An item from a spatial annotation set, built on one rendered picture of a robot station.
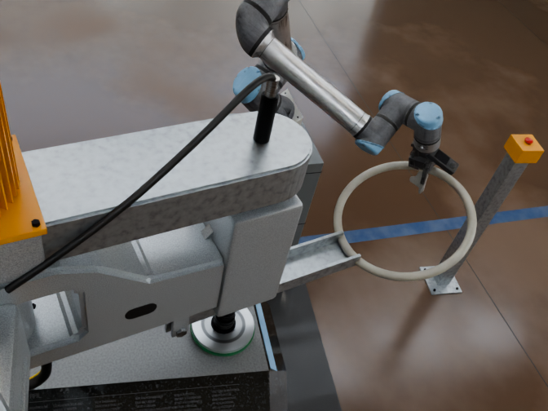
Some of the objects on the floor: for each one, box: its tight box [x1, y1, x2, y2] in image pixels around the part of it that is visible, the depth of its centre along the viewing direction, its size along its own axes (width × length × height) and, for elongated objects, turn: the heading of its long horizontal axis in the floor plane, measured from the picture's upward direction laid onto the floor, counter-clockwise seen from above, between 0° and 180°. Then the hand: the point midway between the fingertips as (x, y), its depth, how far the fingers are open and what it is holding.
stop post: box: [419, 135, 544, 295], centre depth 306 cm, size 20×20×109 cm
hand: (430, 179), depth 216 cm, fingers open, 14 cm apart
